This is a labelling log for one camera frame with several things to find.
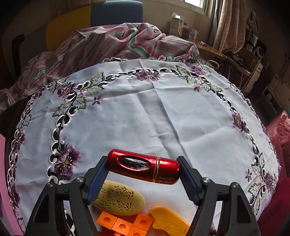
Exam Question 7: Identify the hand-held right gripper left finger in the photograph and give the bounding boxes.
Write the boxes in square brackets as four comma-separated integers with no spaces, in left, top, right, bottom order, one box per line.
[25,155,109,236]

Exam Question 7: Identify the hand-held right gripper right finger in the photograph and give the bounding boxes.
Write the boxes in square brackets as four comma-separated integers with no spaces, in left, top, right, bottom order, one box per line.
[177,155,261,236]

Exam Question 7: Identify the red metallic cylinder case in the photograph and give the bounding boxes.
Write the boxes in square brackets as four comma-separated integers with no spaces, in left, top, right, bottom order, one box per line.
[106,148,180,185]

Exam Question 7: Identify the orange linked cube blocks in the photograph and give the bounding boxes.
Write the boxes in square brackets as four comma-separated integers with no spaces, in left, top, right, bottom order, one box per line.
[96,211,154,236]

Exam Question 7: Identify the yellow embossed oval block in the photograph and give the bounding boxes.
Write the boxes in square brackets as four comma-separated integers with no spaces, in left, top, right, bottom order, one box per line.
[91,180,145,216]

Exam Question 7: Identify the yellow utility knife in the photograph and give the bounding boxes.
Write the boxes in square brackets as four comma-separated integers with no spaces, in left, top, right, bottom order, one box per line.
[148,206,191,236]

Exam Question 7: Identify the white embroidered floral tablecloth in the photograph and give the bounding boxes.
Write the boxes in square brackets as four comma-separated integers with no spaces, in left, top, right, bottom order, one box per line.
[5,56,282,236]

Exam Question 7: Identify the dark red cushion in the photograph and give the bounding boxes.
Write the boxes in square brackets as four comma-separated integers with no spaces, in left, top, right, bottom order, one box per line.
[257,175,290,227]

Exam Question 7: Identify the pink lace cloth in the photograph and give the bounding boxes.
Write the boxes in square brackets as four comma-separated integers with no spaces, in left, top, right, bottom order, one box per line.
[265,110,290,164]

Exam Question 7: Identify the wooden desk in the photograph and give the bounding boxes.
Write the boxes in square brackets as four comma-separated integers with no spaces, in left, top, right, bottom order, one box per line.
[195,40,252,76]

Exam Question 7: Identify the striped pink green blanket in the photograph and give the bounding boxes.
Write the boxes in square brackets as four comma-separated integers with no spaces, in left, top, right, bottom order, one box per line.
[0,22,200,111]

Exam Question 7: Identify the cluttered storage shelf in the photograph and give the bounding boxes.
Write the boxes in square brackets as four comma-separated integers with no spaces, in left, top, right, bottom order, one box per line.
[243,11,268,57]

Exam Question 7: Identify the tall white carton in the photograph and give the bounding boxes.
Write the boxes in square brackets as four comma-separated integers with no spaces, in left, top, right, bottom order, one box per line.
[169,12,184,37]

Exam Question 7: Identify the pink patterned curtain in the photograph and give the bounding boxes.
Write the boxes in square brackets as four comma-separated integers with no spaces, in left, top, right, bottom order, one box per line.
[208,0,247,54]

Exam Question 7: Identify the grey yellow blue headboard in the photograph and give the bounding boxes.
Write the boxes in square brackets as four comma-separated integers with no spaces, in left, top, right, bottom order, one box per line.
[45,2,144,50]

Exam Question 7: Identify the white cable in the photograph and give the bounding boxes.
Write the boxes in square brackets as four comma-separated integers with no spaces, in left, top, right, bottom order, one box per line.
[205,59,220,69]

